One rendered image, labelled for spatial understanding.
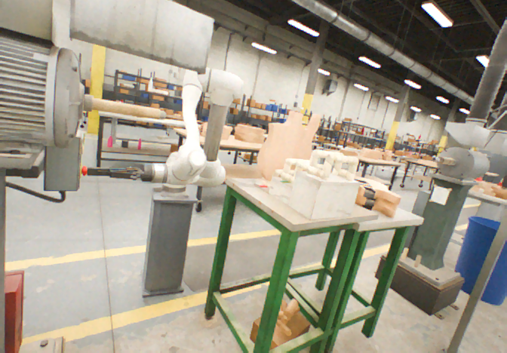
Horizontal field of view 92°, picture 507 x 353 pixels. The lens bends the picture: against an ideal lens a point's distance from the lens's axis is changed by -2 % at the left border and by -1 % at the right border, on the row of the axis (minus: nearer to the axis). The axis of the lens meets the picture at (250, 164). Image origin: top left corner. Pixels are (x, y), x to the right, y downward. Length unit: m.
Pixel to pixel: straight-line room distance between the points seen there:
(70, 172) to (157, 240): 0.86
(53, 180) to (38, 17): 0.53
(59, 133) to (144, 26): 0.32
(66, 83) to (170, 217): 1.16
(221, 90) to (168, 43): 0.75
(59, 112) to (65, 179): 0.41
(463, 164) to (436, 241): 0.69
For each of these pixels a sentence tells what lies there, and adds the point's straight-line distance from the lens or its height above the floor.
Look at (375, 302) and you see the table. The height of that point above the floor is 0.26.
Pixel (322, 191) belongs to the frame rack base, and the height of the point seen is 1.06.
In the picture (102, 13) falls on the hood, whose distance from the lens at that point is 0.68.
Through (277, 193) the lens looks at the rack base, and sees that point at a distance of 1.23.
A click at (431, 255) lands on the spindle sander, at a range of 2.79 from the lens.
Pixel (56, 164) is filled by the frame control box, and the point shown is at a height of 1.02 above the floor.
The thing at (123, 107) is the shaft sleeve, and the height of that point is 1.25.
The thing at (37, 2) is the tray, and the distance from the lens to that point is 0.77.
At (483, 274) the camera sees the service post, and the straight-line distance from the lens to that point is 2.15.
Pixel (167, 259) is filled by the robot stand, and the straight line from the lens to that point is 1.85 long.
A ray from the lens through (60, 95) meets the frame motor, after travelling 0.70.
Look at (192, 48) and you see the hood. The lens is 0.72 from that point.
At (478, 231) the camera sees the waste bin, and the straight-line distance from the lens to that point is 3.33.
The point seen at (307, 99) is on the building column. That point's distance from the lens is 10.84.
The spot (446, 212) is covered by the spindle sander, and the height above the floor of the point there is 0.83.
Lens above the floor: 1.30
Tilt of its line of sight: 11 degrees down
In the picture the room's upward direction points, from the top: 11 degrees clockwise
